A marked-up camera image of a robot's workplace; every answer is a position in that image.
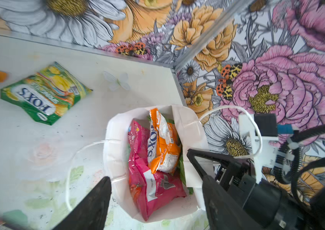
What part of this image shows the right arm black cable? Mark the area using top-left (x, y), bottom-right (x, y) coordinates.
top-left (273, 120), bottom-right (325, 208)

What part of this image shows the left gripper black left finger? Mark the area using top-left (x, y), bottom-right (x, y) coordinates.
top-left (54, 176), bottom-right (112, 230)

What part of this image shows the green Fox's spring tea bag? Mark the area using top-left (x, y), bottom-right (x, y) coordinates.
top-left (0, 62), bottom-right (92, 126)

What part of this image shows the green Lays chips bag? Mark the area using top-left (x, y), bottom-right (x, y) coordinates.
top-left (162, 113), bottom-right (194, 195)

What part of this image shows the white paper bag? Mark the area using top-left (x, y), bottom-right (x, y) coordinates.
top-left (64, 104), bottom-right (262, 223)

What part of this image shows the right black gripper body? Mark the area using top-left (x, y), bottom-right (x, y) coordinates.
top-left (187, 125), bottom-right (325, 230)

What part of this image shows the orange Fox's fruits candy bag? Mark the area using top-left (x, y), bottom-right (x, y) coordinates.
top-left (148, 108), bottom-right (182, 175)

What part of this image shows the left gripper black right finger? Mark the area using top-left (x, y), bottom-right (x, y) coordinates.
top-left (202, 175), bottom-right (262, 230)

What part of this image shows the pink chips bag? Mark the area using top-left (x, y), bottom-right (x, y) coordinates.
top-left (128, 120), bottom-right (187, 221)

